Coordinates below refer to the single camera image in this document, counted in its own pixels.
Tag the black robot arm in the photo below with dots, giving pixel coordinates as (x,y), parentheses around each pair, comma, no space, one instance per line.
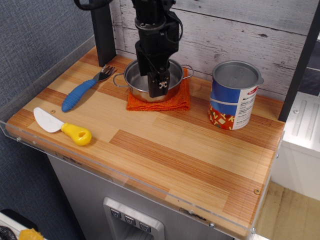
(150,11)

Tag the grey dispenser button panel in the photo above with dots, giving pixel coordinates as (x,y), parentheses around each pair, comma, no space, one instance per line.
(126,223)

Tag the stainless steel pot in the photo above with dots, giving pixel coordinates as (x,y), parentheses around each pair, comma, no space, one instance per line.
(138,85)

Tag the yellow handled white toy knife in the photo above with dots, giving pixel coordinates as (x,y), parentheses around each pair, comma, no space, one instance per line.
(79,135)

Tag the blue labelled food can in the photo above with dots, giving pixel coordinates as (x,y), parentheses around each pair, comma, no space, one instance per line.
(233,92)

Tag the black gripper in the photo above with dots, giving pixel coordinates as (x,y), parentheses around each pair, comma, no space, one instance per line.
(157,42)

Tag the blue handled metal fork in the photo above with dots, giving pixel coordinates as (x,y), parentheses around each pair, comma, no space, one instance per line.
(77,93)

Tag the black left frame post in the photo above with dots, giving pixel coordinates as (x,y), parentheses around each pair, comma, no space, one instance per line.
(103,34)

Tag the white ridged plastic box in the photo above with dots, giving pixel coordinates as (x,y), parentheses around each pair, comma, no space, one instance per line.
(297,164)

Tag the silver toy fridge cabinet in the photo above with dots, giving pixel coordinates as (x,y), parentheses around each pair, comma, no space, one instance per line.
(86,190)

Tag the black frame post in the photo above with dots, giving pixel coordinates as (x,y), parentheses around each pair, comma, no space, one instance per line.
(301,65)
(103,34)

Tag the yellow object at corner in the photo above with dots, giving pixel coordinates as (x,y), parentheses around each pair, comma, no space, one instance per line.
(30,234)

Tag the black right frame post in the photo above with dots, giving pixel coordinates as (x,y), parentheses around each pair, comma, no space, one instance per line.
(301,65)

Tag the orange knitted cloth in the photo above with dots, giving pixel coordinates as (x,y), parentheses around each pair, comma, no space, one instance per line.
(180,102)

